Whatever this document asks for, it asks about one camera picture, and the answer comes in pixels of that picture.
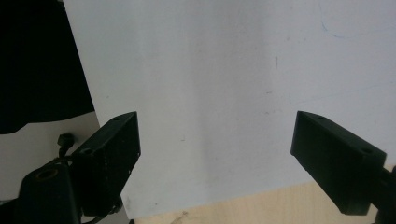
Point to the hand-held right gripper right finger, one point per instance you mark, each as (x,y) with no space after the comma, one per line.
(336,161)

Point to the dark cloth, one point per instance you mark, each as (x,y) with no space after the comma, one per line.
(37,62)

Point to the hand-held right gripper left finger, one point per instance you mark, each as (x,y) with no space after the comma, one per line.
(107,161)

